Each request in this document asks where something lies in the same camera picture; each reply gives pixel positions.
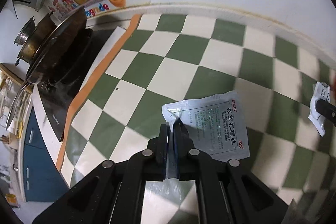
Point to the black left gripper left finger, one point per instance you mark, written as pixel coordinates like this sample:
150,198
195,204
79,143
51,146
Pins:
112,192

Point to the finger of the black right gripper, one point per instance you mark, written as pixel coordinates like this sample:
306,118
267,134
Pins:
327,110

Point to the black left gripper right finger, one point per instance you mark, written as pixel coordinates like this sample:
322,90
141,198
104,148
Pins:
225,193

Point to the clear white plastic sachet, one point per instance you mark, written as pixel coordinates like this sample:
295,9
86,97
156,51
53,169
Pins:
205,133

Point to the blue kitchen cabinet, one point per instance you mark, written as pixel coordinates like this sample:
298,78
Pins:
42,181

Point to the black gas stove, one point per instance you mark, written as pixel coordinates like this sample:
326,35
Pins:
68,76

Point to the green white checkered tablecloth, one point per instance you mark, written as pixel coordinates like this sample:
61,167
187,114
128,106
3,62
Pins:
169,58

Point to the black wok pan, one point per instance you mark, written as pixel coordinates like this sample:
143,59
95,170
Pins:
48,54

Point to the steel pot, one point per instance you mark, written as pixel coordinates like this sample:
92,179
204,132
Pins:
30,37

